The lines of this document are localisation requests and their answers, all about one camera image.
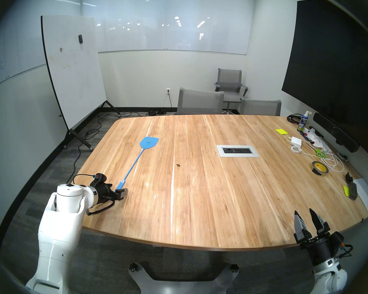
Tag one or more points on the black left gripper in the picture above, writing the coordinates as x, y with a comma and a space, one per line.
104, 191

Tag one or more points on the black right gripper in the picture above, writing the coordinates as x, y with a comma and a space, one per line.
318, 250

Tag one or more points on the blue plastic fly swatter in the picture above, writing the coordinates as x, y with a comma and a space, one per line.
149, 142

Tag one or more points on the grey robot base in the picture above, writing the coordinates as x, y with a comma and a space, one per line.
184, 287

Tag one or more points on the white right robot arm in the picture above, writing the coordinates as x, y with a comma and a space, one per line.
331, 278

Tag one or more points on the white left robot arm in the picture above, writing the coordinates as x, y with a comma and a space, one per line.
58, 235

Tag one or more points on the yellow sticky note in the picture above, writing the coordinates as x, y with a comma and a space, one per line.
345, 190

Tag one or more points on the black yellow tape roll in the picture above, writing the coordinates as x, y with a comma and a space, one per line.
325, 171

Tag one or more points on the white paper sheet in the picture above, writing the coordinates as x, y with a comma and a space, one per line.
366, 195

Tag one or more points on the white crumpled cloth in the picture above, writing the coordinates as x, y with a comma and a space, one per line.
320, 141

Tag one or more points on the white power adapter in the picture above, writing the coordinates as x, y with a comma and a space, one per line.
296, 141

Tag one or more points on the whiteboard marker pen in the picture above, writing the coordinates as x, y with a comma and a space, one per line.
308, 138

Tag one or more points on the black soundbar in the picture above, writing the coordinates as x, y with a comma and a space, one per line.
334, 131

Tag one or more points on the yellow sticky note pad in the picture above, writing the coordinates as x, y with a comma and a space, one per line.
282, 131

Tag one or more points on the whiteboard cleaner spray bottle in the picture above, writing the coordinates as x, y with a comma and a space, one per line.
302, 123

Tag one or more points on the silver table power outlet box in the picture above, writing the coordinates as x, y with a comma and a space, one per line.
237, 151

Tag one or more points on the grey mesh office chair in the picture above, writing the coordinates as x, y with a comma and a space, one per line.
199, 102
260, 108

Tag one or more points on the rolling whiteboard on stand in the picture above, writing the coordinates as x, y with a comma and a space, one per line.
73, 76

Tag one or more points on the grey office chair with armrests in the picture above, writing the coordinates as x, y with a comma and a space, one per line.
230, 79

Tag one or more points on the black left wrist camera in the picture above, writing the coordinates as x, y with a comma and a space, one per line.
99, 179

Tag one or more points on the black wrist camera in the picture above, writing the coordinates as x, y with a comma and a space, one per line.
99, 179
337, 239

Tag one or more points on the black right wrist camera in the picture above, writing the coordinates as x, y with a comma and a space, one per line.
337, 239

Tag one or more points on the large black wall display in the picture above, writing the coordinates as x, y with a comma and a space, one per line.
334, 66

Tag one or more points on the glass wall board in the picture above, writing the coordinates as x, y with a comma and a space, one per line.
171, 36

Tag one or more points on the wall whiteboard with writing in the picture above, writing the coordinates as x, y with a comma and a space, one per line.
6, 51

